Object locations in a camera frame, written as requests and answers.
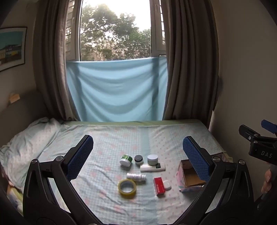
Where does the yellow tape roll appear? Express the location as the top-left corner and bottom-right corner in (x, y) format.
(118, 179), (137, 199)

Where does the small red box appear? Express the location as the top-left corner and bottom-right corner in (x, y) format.
(153, 177), (167, 197)

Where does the floral checked bed sheet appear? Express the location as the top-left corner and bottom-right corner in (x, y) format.
(0, 118), (233, 225)

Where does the grey-brown curtain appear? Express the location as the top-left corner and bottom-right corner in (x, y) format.
(149, 0), (221, 120)
(32, 0), (84, 122)

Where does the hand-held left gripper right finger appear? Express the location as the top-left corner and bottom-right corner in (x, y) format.
(174, 136), (254, 225)

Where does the white pill bottle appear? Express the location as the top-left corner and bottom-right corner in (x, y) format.
(127, 173), (146, 182)

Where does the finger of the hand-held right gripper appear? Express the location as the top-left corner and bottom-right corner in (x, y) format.
(261, 119), (277, 134)
(239, 124), (263, 143)

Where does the crumpled light quilt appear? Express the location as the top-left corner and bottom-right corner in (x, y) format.
(0, 117), (64, 191)

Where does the jar with grey lid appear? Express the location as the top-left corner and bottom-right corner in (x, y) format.
(147, 154), (159, 165)

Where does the tree outside window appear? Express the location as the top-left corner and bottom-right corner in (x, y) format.
(80, 3), (152, 61)

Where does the framed wall picture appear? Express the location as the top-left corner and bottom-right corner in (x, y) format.
(0, 26), (28, 72)

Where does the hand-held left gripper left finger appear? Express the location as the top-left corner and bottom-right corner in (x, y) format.
(23, 134), (102, 225)

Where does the light blue hanging cloth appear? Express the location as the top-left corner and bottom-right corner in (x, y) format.
(65, 57), (169, 122)

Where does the pink patterned cardboard box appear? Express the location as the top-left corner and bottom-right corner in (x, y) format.
(176, 159), (206, 192)

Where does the window with white frame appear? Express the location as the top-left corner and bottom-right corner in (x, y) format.
(65, 0), (167, 62)

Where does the white remote control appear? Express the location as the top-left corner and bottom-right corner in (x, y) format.
(140, 163), (166, 173)

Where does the white jar with green lid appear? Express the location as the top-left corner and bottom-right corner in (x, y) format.
(119, 154), (133, 168)

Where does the person's right hand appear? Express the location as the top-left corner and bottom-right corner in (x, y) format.
(262, 168), (274, 193)

